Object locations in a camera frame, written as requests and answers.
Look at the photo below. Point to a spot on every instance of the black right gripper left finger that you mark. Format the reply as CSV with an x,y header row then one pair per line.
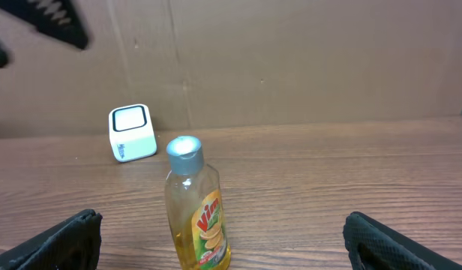
x,y
74,243

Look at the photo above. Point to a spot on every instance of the white barcode scanner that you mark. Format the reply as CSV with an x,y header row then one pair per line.
x,y
131,134

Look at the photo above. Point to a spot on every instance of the yellow dish soap bottle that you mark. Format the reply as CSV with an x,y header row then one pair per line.
x,y
195,208

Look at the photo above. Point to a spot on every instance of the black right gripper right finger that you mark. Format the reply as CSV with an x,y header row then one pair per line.
x,y
372,245

